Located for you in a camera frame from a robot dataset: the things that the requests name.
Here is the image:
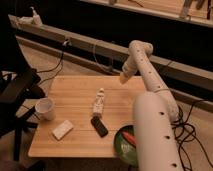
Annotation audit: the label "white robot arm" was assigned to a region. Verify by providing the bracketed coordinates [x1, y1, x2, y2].
[120, 40, 183, 171]

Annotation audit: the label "black rectangular remote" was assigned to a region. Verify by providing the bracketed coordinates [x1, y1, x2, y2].
[91, 116, 108, 137]

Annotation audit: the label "red carrot toy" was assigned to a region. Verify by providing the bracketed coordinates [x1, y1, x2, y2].
[122, 132, 136, 146]

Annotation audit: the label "clear plastic fork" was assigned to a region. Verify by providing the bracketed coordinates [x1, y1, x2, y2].
[121, 144, 135, 156]

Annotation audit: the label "green round plate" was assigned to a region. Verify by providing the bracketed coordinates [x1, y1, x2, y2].
[113, 125, 138, 167]

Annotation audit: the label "white rectangular sponge block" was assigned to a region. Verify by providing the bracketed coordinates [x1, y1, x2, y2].
[52, 120, 74, 140]

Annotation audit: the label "white paper cup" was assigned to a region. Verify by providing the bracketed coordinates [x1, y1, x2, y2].
[35, 98, 55, 121]

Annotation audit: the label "white spray bottle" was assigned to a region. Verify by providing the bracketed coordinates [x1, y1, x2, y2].
[18, 6, 43, 26]

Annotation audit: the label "black chair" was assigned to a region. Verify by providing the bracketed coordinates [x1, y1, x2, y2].
[0, 69, 45, 161]

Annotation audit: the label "grey metal rail beam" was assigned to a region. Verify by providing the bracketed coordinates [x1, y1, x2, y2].
[9, 15, 213, 91]

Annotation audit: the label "black floor cables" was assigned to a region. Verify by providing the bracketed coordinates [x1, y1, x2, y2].
[171, 99, 213, 171]

